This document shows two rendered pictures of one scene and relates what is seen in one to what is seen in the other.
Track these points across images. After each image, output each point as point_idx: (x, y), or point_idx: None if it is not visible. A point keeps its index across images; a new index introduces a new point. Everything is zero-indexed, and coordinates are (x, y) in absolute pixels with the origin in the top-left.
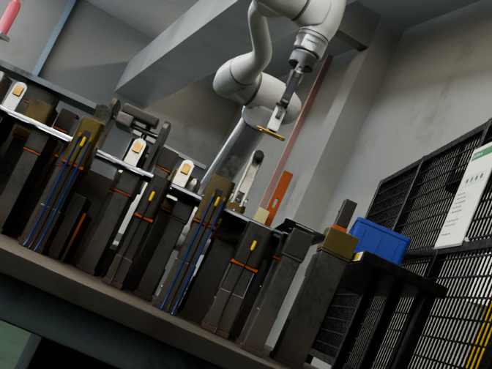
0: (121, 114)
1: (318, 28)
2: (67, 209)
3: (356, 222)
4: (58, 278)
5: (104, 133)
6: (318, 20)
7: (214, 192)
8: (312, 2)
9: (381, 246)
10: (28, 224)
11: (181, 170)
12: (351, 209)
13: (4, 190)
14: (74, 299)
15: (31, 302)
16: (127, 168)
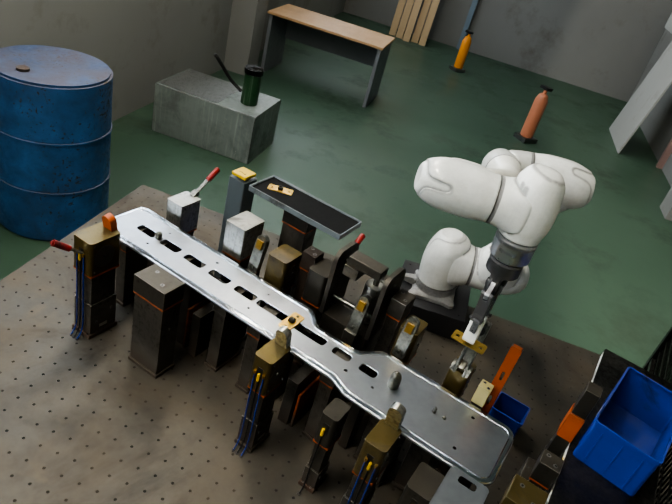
0: (347, 268)
1: (514, 238)
2: (286, 390)
3: (593, 423)
4: None
5: (282, 359)
6: (512, 229)
7: (366, 456)
8: (500, 210)
9: (620, 458)
10: None
11: (404, 330)
12: (592, 402)
13: (242, 363)
14: None
15: None
16: (338, 348)
